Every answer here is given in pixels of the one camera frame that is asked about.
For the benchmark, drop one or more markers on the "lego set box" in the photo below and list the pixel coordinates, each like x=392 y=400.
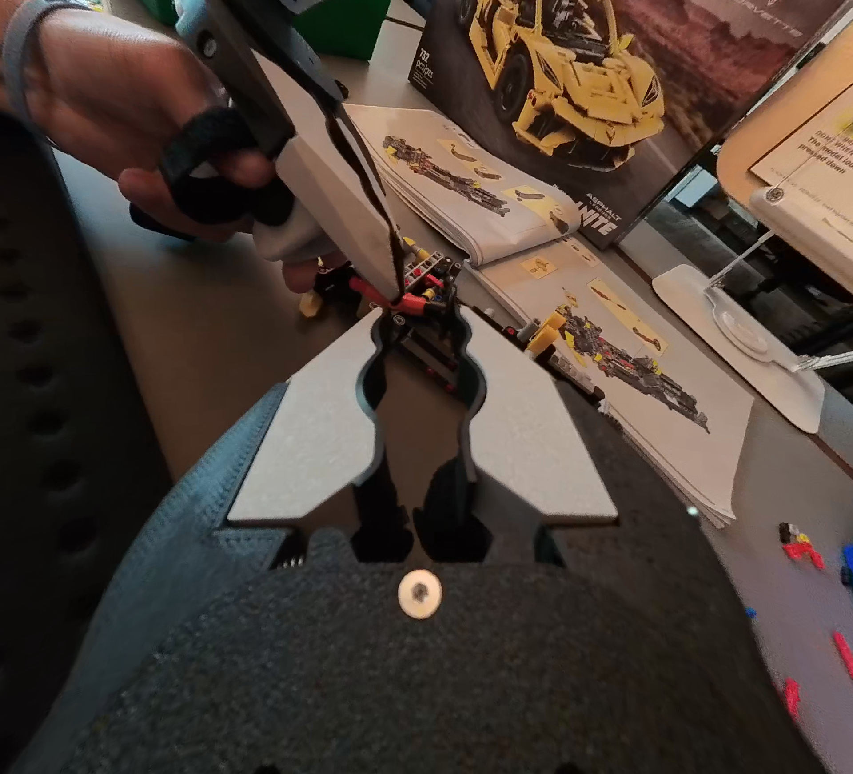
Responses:
x=666 y=21

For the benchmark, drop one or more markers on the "lego instruction booklet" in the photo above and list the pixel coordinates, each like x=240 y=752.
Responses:
x=666 y=427

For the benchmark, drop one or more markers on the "red lego axle pin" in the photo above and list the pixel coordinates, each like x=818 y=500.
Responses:
x=373 y=295

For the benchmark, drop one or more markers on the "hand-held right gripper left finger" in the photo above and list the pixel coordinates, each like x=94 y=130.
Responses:
x=306 y=447

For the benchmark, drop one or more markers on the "illustrated instruction sheet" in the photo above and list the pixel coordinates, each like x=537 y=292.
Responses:
x=813 y=147

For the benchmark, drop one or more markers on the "person's left hand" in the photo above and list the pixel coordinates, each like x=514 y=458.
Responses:
x=106 y=81

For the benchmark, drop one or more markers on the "grey wristband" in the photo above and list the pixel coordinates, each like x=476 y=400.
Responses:
x=26 y=34

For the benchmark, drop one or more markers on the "small mixed lego piece cluster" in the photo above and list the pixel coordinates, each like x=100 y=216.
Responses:
x=799 y=547

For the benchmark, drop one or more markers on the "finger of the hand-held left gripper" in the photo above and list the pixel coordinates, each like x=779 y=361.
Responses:
x=320 y=187
x=363 y=147

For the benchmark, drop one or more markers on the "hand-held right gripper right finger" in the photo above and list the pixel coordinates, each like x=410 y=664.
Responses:
x=540 y=447

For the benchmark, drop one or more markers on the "white adjustable stand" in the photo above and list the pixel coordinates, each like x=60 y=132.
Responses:
x=733 y=334

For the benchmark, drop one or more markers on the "lego car chassis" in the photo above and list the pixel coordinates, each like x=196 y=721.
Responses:
x=433 y=347

